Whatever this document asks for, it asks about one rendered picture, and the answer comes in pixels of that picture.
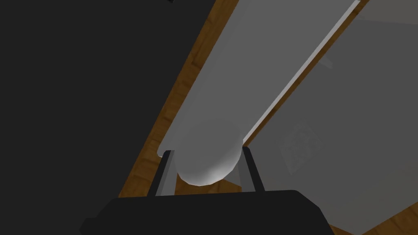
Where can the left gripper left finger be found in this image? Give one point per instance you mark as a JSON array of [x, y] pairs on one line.
[[163, 179]]

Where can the pale grey round door knob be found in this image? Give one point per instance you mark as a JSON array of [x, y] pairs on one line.
[[209, 160]]

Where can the grey door leaf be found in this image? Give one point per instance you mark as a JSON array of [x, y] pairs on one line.
[[261, 49]]

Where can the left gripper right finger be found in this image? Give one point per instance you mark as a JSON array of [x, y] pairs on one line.
[[251, 178]]

